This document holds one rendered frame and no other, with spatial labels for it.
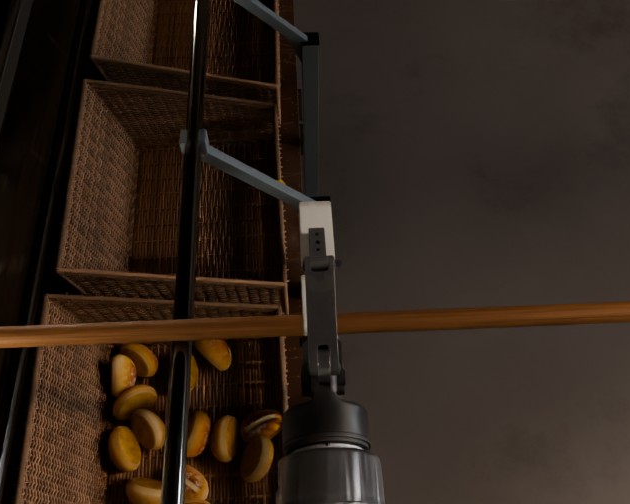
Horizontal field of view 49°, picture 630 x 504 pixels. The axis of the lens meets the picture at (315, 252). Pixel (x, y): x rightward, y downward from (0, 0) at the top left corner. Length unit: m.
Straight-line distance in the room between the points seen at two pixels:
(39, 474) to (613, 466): 1.61
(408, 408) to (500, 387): 0.30
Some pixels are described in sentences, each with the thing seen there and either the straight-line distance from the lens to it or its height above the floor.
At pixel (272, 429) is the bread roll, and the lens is 1.52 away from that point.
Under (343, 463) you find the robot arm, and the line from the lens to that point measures 0.57.
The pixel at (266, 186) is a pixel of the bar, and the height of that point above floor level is 1.03.
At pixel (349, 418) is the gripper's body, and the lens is 0.59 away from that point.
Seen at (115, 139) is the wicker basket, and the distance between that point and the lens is 1.90.
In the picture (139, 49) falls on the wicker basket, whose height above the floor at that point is 0.65.
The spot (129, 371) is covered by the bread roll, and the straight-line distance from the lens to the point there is 1.59.
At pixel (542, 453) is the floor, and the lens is 2.26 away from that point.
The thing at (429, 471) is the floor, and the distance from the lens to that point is 2.17.
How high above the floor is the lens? 2.08
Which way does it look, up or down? 58 degrees down
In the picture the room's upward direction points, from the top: straight up
